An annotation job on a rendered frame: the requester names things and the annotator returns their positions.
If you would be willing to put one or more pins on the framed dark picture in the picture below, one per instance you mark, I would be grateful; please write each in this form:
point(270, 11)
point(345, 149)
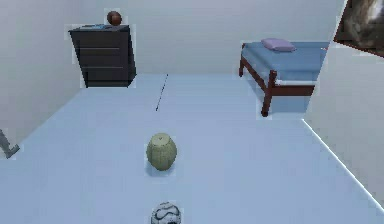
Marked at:
point(363, 25)

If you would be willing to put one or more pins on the brown bed with blue cover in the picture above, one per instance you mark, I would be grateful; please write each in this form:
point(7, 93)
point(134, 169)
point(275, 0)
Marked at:
point(286, 65)

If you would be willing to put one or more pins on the black chest of drawers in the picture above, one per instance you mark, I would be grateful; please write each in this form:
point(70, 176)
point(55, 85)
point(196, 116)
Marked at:
point(105, 56)

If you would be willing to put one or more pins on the white black gold volleyball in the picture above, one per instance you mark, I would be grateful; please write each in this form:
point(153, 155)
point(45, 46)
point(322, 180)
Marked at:
point(166, 214)

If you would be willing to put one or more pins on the olive green barrel stool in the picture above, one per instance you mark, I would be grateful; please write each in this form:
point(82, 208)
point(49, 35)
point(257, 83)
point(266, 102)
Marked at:
point(161, 152)

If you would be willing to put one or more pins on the brown basketball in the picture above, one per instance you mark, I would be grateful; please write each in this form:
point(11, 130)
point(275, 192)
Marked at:
point(114, 18)

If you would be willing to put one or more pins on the blue flat book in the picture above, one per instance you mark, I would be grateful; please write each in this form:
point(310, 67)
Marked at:
point(95, 26)

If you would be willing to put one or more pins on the purple pillow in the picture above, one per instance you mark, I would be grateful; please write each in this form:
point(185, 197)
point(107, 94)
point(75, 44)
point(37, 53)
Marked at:
point(278, 44)

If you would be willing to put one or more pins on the grey angled stand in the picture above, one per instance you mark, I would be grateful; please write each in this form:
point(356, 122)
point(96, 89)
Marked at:
point(7, 145)

